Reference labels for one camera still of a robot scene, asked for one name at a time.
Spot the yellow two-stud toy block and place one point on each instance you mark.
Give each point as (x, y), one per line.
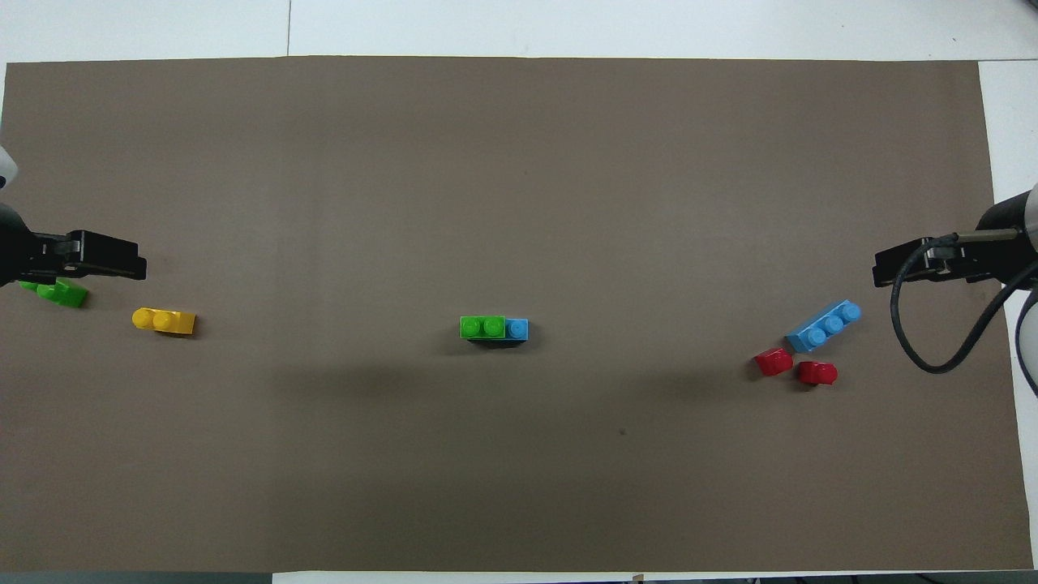
(164, 321)

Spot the small red toy block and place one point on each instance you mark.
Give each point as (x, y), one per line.
(774, 362)
(817, 373)

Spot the brown table mat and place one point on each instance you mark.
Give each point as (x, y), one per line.
(519, 203)

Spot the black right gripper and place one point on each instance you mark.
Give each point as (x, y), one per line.
(961, 259)

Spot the green two-stud toy block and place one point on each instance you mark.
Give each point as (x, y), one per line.
(58, 293)
(482, 327)

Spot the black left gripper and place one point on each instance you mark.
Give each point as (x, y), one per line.
(50, 255)

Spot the blue three-stud toy block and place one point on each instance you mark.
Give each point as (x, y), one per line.
(517, 329)
(823, 326)

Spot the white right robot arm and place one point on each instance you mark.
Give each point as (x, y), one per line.
(1005, 221)

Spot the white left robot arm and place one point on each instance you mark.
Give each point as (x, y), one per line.
(8, 243)

